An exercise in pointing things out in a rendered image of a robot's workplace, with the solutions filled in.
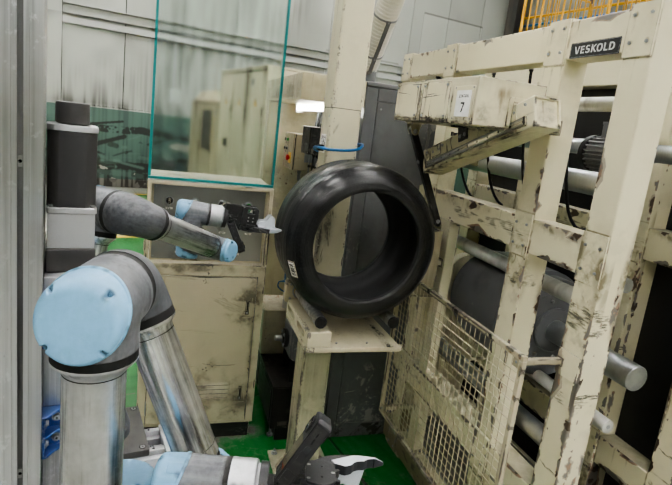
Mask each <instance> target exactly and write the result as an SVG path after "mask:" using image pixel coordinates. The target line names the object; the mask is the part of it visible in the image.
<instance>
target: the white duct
mask: <svg viewBox="0 0 672 485"><path fill-rule="evenodd" d="M404 2H405V0H378V1H377V3H376V6H375V8H374V14H373V22H372V30H371V38H370V46H369V54H368V62H367V70H366V71H368V70H369V67H370V65H371V62H372V58H373V57H374V54H375V52H376V49H377V46H378V44H379V41H380V39H381V36H382V33H383V31H384V28H385V26H386V22H387V21H390V22H391V24H390V27H389V29H388V32H387V34H386V37H385V40H384V42H383V45H382V47H381V50H380V52H379V55H378V57H377V60H376V62H375V65H374V68H373V70H372V72H374V71H375V72H377V69H378V67H379V65H380V62H381V60H382V58H383V56H384V52H385V49H386V47H387V45H388V42H389V40H390V37H391V35H392V32H393V30H394V27H395V24H396V22H397V21H398V17H399V14H400V12H401V10H402V7H403V4H404Z"/></svg>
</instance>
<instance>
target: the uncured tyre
mask: <svg viewBox="0 0 672 485"><path fill-rule="evenodd" d="M364 192H374V193H375V194H376V195H377V196H378V197H379V199H380V200H381V202H382V203H383V206H384V208H385V211H386V214H387V221H388V229H387V236H386V239H385V242H384V245H383V247H382V249H381V251H380V253H379V254H378V255H377V257H376V258H375V259H374V260H373V261H372V262H371V263H370V264H369V265H368V266H367V267H365V268H364V269H362V270H360V271H358V272H356V273H354V274H350V275H346V276H329V275H325V274H322V273H319V272H317V271H316V269H315V265H314V260H313V244H314V239H315V235H316V232H317V230H318V227H319V225H320V223H321V222H322V220H323V218H324V217H325V216H326V214H327V213H328V212H329V211H330V210H331V209H332V208H333V207H334V206H335V205H336V204H338V203H339V202H341V201H342V200H344V199H346V198H348V197H350V196H352V195H355V194H359V193H364ZM275 228H278V229H281V230H282V231H281V232H279V233H275V235H274V238H275V248H276V253H277V257H278V260H279V263H280V265H281V267H282V269H283V271H284V273H285V274H286V276H287V277H288V279H289V280H290V282H291V283H292V285H293V286H294V288H295V289H296V290H297V292H298V293H299V294H300V295H301V297H302V298H303V299H304V300H306V301H307V302H308V303H309V304H310V305H312V306H313V307H315V308H316V309H318V310H320V311H322V312H324V313H327V314H330V315H333V316H336V317H340V318H347V319H362V318H368V317H373V316H376V315H379V314H382V313H384V312H387V311H389V310H391V309H392V308H394V307H396V306H397V305H399V304H400V303H401V302H403V301H404V300H405V299H406V298H407V297H408V296H409V295H410V294H411V293H412V292H413V291H414V290H415V289H416V288H417V286H418V285H419V284H420V282H421V281H422V279H423V277H424V276H425V274H426V272H427V270H428V267H429V265H430V262H431V259H432V255H433V250H434V242H435V230H434V222H433V218H432V214H431V211H430V209H429V206H428V204H427V202H426V200H425V199H424V197H423V195H422V194H421V193H420V191H419V190H418V189H417V187H416V186H415V185H414V184H413V183H412V182H411V181H410V180H409V179H407V178H406V177H405V176H403V175H402V174H400V173H399V172H397V171H395V170H393V169H390V168H388V167H385V166H381V165H378V164H374V163H371V162H367V161H363V160H356V159H344V160H337V161H332V162H329V163H326V164H323V165H321V166H319V167H317V168H315V169H313V170H311V171H310V172H308V173H307V174H306V175H304V176H303V177H302V178H301V179H300V180H299V181H298V182H297V183H296V184H295V185H294V186H293V187H292V188H291V190H290V191H289V192H288V194H287V195H286V197H285V199H284V201H283V203H282V205H281V207H280V209H279V212H278V215H277V219H276V224H275ZM287 260H289V261H292V262H294V264H295V268H296V272H297V276H298V278H295V277H293V276H291V272H290V268H289V265H288V261H287Z"/></svg>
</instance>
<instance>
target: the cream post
mask: <svg viewBox="0 0 672 485"><path fill-rule="evenodd" d="M374 6H375V0H335V8H334V17H333V26H332V35H331V44H330V53H329V62H328V71H327V80H326V89H325V98H324V108H323V115H322V125H321V134H326V143H325V147H327V148H335V149H355V148H357V142H358V134H359V126H360V118H361V110H362V102H363V94H364V86H365V78H366V70H367V62H368V54H369V46H370V38H371V30H372V22H373V14H374ZM321 134H320V143H321ZM320 143H319V144H320ZM355 158H356V151H355V152H336V151H327V150H325V152H324V153H322V152H320V151H319V152H318V161H317V167H319V166H321V165H323V164H326V163H329V162H332V161H337V160H344V159H355ZM350 198H351V196H350V197H348V198H346V199H344V200H342V201H341V202H339V203H338V204H336V205H335V206H334V207H333V208H332V209H331V210H330V211H329V212H328V213H327V214H326V216H325V217H324V218H323V220H322V222H321V223H320V225H319V227H318V230H317V232H316V235H315V239H314V244H313V260H314V265H315V269H316V271H317V272H319V273H322V274H325V275H329V276H341V270H342V262H343V254H344V246H345V238H346V230H347V222H348V214H349V206H350ZM296 349H297V351H296V360H295V369H294V378H293V387H292V396H291V405H290V414H289V423H288V432H287V441H286V450H285V453H288V451H289V450H290V449H291V447H292V446H293V445H294V443H295V442H296V440H297V439H298V438H299V436H300V435H301V434H302V432H303V431H304V430H305V427H306V425H307V423H308V422H309V420H310V419H311V418H312V417H313V416H314V415H316V414H317V412H319V411H320V412H322V413H323V414H324V406H325V398H326V390H327V382H328V374H329V366H330V358H331V353H306V352H305V350H304V349H303V347H302V345H301V343H300V341H299V339H298V342H297V348H296Z"/></svg>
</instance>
